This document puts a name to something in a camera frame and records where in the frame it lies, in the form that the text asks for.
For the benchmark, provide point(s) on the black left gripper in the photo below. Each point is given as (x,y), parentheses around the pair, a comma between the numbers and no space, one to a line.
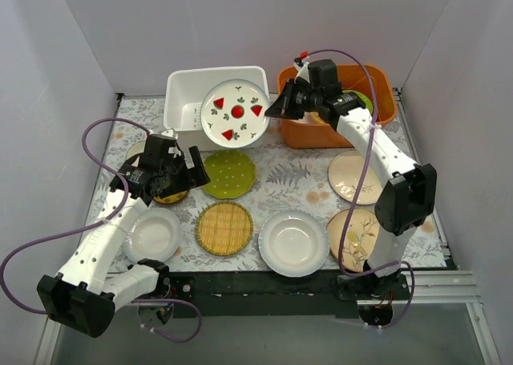
(186,171)

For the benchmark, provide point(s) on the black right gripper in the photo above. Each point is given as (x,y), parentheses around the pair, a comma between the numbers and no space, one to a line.
(292,100)

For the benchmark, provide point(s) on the green dotted scalloped plate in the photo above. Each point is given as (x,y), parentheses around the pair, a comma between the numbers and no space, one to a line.
(231,173)

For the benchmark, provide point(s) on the white watermelon pattern plate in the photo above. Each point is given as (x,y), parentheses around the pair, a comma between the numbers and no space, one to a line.
(232,114)

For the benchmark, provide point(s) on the beige bird pattern plate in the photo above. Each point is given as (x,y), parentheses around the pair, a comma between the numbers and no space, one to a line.
(359,240)

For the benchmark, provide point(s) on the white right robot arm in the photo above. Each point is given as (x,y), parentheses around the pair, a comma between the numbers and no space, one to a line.
(408,188)

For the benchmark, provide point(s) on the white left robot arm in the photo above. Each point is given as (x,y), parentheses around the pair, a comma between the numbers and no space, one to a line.
(81,295)

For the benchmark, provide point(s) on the stack of plates in bin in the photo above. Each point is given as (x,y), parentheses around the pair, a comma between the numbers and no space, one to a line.
(314,118)

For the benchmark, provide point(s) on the green plate in orange bin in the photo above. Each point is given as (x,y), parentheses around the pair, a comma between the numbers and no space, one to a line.
(368,103)

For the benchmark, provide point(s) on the white plastic bin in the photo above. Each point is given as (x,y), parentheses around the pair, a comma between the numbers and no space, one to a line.
(185,93)

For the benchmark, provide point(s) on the orange plastic bin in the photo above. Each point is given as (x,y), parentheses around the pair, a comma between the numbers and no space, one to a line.
(310,133)

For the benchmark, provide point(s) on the small yellow black dish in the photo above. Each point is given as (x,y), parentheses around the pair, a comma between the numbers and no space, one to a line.
(172,199)

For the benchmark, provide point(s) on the woven bamboo round plate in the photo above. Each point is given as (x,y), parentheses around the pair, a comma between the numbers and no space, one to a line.
(224,228)

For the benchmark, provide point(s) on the small white dark bowl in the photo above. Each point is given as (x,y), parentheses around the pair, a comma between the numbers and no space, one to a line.
(135,149)

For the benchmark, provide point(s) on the white deep plate left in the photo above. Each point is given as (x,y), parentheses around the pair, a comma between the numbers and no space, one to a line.
(156,235)

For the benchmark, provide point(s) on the white deep plate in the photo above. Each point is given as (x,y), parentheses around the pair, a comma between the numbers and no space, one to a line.
(293,244)
(156,235)

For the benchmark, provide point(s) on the floral patterned table mat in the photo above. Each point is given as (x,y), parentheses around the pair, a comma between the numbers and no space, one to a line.
(285,179)

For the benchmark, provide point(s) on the beige green floral plate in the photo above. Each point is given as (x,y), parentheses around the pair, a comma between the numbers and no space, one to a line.
(344,174)

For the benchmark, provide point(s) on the white deep plate centre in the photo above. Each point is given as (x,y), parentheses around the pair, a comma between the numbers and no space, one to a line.
(293,244)

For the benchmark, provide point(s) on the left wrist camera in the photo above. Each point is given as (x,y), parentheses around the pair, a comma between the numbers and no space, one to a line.
(158,148)

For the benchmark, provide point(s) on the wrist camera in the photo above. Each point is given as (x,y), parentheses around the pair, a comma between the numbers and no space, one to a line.
(158,148)
(323,77)

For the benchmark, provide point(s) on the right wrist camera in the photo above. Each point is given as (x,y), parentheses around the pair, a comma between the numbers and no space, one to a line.
(323,77)

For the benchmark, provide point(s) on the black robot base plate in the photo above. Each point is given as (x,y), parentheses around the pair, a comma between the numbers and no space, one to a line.
(265,293)

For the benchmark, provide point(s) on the aluminium frame rail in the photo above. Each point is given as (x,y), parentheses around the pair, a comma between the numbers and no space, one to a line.
(445,287)

